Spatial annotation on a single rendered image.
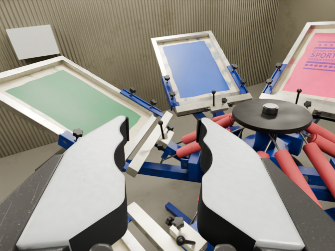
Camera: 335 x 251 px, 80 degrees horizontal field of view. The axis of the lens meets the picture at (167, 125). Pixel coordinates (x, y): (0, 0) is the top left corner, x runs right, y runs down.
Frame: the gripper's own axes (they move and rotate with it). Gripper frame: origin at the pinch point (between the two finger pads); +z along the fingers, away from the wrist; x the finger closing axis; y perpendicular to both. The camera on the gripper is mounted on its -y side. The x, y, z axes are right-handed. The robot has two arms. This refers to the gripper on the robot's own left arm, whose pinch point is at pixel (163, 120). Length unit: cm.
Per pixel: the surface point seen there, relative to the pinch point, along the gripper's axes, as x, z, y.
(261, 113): 43, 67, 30
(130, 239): -11, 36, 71
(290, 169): 46, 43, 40
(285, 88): 91, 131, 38
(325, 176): 58, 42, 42
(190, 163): 15, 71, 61
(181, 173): 12, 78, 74
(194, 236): 12, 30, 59
